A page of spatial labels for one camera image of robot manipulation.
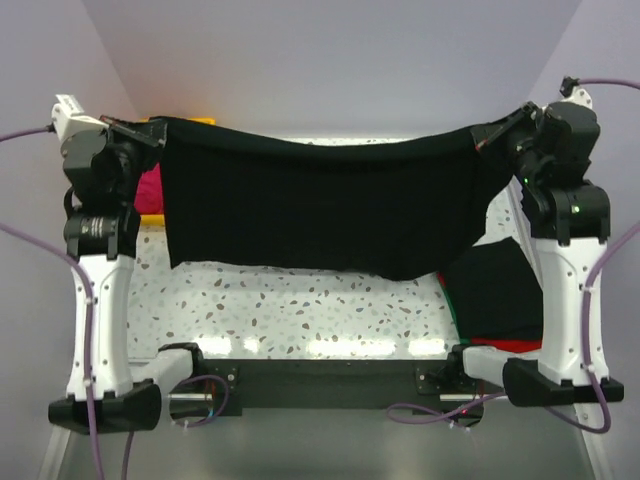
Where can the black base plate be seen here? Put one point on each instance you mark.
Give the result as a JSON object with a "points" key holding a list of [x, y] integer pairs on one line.
{"points": [[324, 384]]}

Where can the pink crumpled t shirt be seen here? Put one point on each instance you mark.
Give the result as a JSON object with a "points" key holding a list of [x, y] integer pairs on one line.
{"points": [[149, 196]]}

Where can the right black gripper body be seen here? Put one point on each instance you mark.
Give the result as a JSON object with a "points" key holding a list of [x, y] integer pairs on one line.
{"points": [[505, 133]]}

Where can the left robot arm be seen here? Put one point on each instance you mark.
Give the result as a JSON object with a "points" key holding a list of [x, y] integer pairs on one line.
{"points": [[104, 394]]}

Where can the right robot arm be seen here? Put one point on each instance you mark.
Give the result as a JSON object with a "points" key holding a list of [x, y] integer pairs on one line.
{"points": [[548, 149]]}

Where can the folded green t shirt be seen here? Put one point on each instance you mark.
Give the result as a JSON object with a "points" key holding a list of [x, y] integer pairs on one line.
{"points": [[462, 339]]}

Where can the yellow plastic bin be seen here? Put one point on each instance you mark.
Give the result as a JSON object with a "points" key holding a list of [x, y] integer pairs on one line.
{"points": [[153, 220]]}

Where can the folded black t shirt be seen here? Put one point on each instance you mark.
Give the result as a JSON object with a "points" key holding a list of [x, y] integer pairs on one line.
{"points": [[495, 292]]}

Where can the folded red t shirt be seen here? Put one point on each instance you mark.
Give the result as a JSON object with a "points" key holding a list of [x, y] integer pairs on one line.
{"points": [[509, 344]]}

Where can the black t shirt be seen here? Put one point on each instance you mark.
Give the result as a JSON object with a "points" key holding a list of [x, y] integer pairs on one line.
{"points": [[399, 210], [495, 292]]}

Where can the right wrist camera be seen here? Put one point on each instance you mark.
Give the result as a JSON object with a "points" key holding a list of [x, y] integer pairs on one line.
{"points": [[573, 92]]}

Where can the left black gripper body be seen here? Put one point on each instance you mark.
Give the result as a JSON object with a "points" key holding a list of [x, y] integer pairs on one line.
{"points": [[133, 131]]}

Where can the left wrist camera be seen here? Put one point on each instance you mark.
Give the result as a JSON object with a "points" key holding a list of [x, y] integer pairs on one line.
{"points": [[69, 118]]}

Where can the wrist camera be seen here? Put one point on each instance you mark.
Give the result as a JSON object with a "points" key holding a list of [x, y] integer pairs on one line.
{"points": [[573, 92], [69, 118]]}

